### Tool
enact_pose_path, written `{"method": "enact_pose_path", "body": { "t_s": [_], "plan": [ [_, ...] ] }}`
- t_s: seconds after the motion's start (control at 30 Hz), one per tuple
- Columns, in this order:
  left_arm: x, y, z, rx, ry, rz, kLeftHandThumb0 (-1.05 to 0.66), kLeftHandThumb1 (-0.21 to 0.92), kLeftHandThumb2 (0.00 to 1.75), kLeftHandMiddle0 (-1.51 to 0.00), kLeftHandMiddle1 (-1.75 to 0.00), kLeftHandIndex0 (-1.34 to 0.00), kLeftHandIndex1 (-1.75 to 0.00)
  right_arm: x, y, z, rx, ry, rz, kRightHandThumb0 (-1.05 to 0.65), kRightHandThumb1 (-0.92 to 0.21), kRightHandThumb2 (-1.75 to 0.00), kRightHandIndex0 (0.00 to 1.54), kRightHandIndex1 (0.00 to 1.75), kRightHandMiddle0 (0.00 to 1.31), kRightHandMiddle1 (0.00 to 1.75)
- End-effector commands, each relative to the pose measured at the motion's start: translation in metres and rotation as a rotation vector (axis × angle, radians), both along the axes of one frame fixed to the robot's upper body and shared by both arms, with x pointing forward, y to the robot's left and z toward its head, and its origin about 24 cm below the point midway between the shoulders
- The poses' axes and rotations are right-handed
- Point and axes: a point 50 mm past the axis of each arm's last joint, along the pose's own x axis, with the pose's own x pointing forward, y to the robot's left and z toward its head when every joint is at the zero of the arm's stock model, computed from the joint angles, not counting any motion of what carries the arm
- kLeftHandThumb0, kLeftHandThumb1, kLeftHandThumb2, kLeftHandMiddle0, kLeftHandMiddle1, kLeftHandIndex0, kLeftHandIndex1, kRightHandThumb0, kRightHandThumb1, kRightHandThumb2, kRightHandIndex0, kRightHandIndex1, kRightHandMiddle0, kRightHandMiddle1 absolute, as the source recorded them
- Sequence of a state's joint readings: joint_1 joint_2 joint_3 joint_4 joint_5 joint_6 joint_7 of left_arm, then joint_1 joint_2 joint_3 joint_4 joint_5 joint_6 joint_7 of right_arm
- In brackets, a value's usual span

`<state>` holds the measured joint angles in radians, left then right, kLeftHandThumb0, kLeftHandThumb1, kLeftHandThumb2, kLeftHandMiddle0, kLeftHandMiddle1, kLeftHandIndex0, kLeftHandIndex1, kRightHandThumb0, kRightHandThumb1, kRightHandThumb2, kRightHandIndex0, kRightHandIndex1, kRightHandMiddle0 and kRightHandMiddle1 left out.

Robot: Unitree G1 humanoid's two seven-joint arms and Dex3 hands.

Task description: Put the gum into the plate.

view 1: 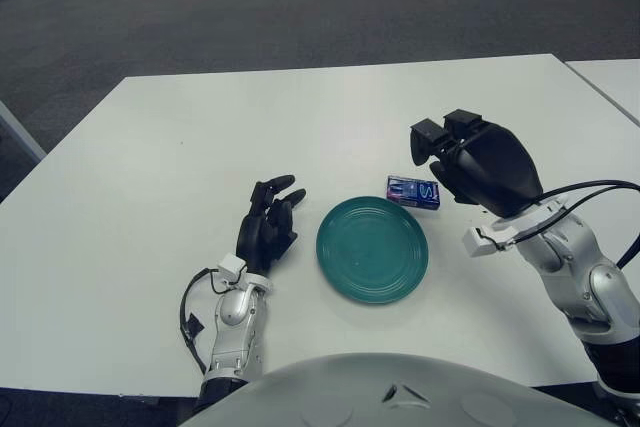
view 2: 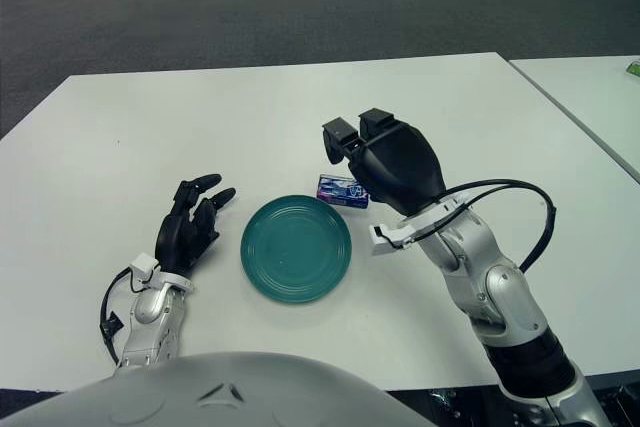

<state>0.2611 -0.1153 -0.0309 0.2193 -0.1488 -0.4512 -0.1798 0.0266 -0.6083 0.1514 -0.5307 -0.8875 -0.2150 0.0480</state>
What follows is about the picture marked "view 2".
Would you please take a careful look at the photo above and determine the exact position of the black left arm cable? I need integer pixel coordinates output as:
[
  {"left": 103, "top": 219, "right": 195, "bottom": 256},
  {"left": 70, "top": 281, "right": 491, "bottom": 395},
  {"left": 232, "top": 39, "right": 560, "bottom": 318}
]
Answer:
[{"left": 98, "top": 266, "right": 151, "bottom": 366}]

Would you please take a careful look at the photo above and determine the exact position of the teal ribbed plate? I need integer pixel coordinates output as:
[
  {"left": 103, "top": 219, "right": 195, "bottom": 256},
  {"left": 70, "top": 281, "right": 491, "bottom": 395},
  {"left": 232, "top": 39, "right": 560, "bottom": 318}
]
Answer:
[{"left": 240, "top": 195, "right": 353, "bottom": 304}]

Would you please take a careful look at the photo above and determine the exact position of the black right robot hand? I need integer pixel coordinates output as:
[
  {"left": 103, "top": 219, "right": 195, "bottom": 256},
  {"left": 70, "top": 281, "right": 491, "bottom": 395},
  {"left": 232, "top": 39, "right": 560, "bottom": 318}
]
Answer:
[{"left": 322, "top": 107, "right": 447, "bottom": 218}]

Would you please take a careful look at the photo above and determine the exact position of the blue purple gum pack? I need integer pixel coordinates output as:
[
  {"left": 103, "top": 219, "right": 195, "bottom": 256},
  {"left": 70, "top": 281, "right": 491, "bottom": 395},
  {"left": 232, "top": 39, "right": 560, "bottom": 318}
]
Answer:
[{"left": 315, "top": 173, "right": 371, "bottom": 210}]

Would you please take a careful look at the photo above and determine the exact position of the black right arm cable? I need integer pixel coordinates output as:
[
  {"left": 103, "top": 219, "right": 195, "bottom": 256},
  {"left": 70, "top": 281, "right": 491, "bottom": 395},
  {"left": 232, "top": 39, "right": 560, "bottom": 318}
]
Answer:
[{"left": 399, "top": 177, "right": 558, "bottom": 273}]

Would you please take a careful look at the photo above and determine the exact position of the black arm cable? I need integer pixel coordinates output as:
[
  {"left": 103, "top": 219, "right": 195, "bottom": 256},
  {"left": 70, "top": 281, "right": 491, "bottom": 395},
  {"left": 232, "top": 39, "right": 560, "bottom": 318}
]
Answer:
[
  {"left": 399, "top": 177, "right": 558, "bottom": 273},
  {"left": 98, "top": 266, "right": 151, "bottom": 366}
]

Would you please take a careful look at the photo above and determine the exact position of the grey robot torso shell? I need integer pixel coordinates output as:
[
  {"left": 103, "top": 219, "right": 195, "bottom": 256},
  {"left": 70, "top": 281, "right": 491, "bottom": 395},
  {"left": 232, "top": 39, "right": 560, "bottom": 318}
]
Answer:
[{"left": 0, "top": 350, "right": 396, "bottom": 427}]

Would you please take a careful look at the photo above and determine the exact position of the white neighbouring table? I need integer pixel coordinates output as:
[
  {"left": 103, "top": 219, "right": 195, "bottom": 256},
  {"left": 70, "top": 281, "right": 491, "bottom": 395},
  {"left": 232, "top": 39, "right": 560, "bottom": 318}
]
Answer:
[{"left": 508, "top": 54, "right": 640, "bottom": 181}]

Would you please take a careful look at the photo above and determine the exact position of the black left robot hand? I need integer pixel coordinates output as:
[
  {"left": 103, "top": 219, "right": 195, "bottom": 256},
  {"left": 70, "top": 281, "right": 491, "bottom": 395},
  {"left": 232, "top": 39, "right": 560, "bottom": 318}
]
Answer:
[{"left": 154, "top": 173, "right": 237, "bottom": 281}]

